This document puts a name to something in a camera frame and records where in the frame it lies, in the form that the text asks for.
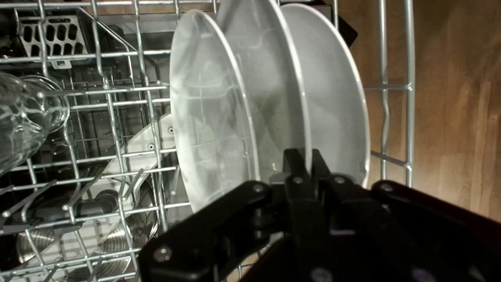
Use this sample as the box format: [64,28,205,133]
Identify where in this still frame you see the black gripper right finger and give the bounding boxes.
[312,147,501,282]

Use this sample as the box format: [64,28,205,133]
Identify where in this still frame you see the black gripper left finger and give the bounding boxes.
[138,147,315,282]

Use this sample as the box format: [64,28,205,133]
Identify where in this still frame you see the clear drinking glass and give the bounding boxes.
[0,70,72,177]

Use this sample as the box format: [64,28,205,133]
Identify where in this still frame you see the dark cutlery basket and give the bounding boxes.
[14,12,91,69]

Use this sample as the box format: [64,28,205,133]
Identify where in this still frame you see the wire dishwasher rack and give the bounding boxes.
[0,0,420,282]

